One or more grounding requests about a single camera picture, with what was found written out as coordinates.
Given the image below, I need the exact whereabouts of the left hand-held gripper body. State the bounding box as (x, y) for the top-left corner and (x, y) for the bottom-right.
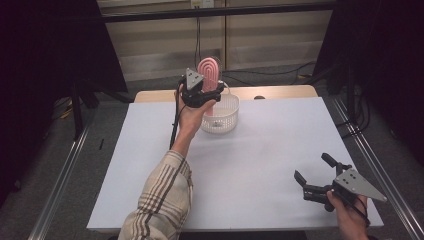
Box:
(180, 67), (222, 109)

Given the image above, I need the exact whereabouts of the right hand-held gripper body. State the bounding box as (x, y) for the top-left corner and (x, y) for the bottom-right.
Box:
(301, 162), (389, 213)

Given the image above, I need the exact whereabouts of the pink hairbrush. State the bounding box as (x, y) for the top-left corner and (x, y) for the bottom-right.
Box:
(196, 56), (221, 118)

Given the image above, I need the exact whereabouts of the white perforated plastic basket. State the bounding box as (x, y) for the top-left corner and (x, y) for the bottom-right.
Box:
(199, 81), (241, 135)

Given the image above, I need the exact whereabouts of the person's left hand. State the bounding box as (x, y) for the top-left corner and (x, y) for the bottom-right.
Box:
(175, 83), (218, 138)

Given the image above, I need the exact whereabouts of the person's right hand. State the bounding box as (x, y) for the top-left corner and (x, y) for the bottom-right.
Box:
(325, 189), (370, 240)

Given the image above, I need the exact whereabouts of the wooden table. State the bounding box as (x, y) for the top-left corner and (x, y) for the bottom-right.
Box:
(133, 84), (319, 104)

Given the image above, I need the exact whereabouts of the white table board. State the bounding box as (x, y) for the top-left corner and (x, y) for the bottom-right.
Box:
(86, 96), (385, 233)

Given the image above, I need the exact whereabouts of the black horizontal bar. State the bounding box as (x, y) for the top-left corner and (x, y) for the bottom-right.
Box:
(99, 1), (337, 24)

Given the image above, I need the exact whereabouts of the black metal stand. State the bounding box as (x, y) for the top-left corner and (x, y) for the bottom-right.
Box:
(71, 79), (101, 140)

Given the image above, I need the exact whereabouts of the black curtain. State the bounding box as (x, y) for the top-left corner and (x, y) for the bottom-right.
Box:
(0, 0), (130, 208)
(312, 0), (424, 168)

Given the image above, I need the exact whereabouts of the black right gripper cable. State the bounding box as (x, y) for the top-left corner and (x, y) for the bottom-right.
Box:
(339, 191), (371, 229)

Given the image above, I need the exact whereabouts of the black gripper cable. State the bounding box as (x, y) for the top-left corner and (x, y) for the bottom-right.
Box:
(168, 77), (188, 151)
(339, 191), (371, 229)

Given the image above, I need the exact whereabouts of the aluminium floor rail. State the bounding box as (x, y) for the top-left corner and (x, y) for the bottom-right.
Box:
(27, 109), (97, 240)
(330, 95), (424, 240)

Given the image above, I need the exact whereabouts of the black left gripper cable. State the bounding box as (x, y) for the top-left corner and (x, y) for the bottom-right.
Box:
(168, 77), (188, 151)

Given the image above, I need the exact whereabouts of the black hanging wall cable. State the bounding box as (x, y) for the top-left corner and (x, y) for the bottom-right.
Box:
(193, 16), (255, 86)

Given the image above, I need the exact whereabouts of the black floor cable bundle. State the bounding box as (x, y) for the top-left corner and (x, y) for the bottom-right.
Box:
(335, 95), (372, 138)

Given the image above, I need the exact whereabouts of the white wall socket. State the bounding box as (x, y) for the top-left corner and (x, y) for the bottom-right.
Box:
(190, 0), (215, 9)

